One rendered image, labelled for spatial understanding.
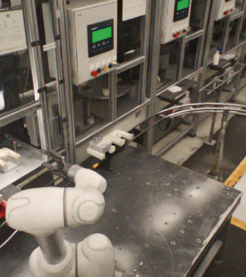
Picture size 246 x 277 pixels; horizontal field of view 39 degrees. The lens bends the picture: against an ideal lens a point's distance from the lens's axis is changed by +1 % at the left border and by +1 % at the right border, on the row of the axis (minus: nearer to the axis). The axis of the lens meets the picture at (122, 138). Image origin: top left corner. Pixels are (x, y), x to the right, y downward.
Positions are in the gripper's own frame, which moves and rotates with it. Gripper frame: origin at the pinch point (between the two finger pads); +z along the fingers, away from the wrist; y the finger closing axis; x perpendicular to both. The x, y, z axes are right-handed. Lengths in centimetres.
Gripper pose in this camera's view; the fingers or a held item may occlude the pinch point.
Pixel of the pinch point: (45, 158)
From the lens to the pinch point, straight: 196.1
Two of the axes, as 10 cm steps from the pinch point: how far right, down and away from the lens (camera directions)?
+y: 0.2, -8.5, -5.2
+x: -6.0, 4.1, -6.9
